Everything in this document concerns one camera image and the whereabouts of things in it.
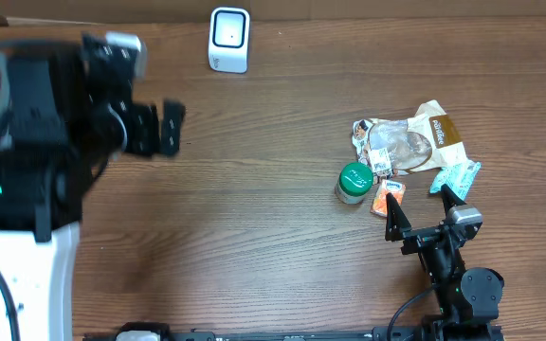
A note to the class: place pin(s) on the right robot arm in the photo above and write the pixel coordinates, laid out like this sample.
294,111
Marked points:
468,299

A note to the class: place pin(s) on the teal snack packet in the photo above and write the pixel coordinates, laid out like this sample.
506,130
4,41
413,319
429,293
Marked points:
459,178

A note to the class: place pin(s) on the white barcode scanner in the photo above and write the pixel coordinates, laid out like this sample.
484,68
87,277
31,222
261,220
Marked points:
228,40

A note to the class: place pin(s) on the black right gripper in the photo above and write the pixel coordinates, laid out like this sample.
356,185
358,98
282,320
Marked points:
398,224

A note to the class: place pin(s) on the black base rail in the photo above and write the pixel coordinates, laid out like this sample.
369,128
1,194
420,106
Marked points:
292,336

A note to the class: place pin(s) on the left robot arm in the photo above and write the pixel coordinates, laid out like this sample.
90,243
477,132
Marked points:
66,110

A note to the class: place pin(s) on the beige brown snack pouch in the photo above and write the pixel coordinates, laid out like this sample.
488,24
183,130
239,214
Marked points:
390,148

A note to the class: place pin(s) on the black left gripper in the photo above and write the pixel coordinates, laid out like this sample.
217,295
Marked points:
136,131

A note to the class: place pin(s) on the green lid jar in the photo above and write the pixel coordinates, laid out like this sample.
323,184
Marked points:
353,184

